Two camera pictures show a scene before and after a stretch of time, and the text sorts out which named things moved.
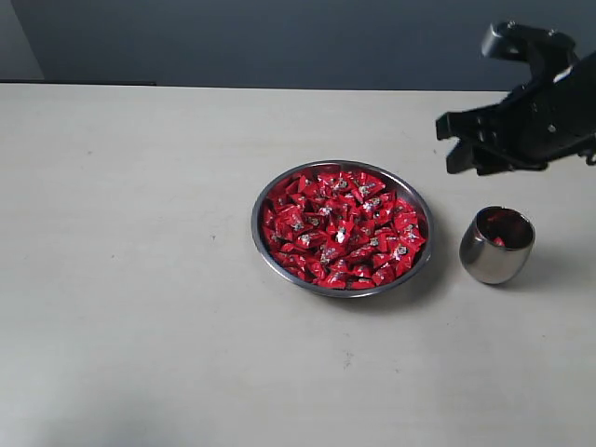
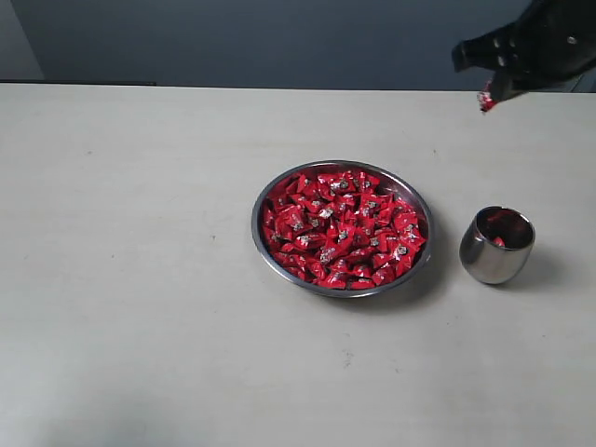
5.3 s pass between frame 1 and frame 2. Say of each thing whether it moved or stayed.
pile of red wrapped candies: stayed
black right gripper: moved
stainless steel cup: stayed
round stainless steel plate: stayed
